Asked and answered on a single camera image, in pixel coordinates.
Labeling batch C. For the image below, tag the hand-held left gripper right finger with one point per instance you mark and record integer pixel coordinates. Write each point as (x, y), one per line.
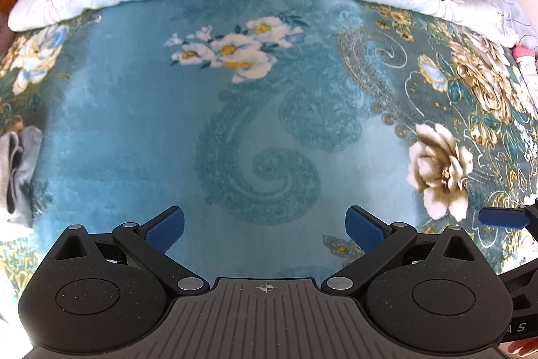
(363, 230)

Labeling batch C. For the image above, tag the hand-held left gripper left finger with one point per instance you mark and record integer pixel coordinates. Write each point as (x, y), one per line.
(166, 230)

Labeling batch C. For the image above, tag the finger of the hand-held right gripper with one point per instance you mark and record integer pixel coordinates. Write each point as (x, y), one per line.
(502, 218)

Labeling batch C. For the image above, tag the person's right hand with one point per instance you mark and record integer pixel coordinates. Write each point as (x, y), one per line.
(523, 351)

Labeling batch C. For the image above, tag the teal floral blanket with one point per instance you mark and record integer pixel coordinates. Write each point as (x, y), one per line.
(126, 111)

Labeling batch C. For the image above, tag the grey folded cloth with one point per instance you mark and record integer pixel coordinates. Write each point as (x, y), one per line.
(21, 174)

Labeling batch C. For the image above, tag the pink and white cloth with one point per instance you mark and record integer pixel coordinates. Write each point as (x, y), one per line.
(525, 56)

